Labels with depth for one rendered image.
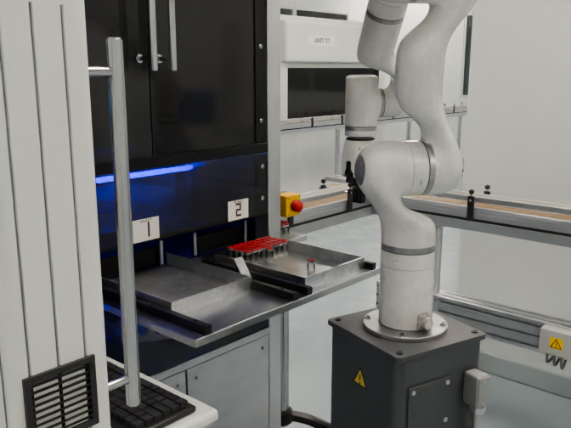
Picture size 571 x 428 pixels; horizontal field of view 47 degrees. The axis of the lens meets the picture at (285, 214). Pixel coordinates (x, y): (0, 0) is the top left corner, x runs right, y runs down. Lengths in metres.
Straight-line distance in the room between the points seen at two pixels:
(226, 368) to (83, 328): 1.10
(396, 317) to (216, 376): 0.78
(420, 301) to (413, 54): 0.52
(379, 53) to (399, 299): 0.58
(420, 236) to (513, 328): 1.24
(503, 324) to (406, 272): 1.22
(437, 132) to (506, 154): 1.73
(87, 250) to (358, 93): 0.91
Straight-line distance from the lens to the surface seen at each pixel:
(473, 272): 3.30
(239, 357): 2.14
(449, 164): 1.43
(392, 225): 1.43
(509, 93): 3.12
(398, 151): 1.40
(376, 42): 1.60
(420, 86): 1.38
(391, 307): 1.49
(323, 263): 1.93
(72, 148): 0.99
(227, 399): 2.16
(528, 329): 2.60
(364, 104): 1.71
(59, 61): 0.98
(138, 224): 1.76
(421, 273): 1.46
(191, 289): 1.72
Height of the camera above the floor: 1.43
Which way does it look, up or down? 12 degrees down
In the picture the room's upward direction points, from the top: straight up
